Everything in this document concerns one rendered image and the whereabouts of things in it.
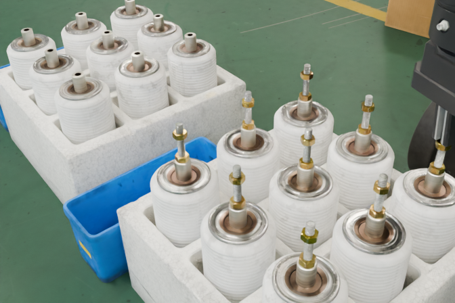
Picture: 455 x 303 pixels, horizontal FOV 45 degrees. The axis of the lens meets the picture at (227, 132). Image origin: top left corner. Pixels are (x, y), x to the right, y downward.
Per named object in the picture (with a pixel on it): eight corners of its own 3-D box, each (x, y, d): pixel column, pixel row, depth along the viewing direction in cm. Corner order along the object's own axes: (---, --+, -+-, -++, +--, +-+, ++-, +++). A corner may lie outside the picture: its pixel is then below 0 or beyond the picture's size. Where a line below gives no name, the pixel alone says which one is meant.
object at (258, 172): (221, 208, 97) (218, 124, 86) (276, 208, 96) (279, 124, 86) (219, 249, 89) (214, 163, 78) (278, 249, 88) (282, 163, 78)
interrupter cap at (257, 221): (197, 234, 67) (196, 230, 67) (225, 197, 73) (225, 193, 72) (252, 255, 65) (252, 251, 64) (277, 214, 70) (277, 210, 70)
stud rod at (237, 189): (233, 216, 67) (232, 169, 63) (233, 210, 68) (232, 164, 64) (242, 216, 67) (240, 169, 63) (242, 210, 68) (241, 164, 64)
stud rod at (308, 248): (302, 276, 60) (307, 227, 55) (300, 269, 60) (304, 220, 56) (311, 274, 60) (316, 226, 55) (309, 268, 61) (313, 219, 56)
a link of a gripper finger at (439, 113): (451, 134, 69) (462, 92, 65) (431, 141, 68) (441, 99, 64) (442, 128, 70) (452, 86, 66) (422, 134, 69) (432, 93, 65)
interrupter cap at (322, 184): (269, 194, 73) (269, 190, 73) (287, 161, 79) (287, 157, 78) (323, 209, 70) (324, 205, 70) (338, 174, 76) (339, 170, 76)
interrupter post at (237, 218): (225, 227, 68) (224, 207, 66) (233, 215, 70) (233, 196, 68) (242, 233, 67) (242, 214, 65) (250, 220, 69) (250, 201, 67)
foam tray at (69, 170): (154, 83, 146) (146, 21, 136) (246, 152, 121) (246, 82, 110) (11, 139, 127) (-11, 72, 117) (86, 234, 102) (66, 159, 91)
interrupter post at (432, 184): (439, 184, 74) (444, 166, 72) (442, 196, 72) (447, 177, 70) (421, 182, 74) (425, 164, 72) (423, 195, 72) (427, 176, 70)
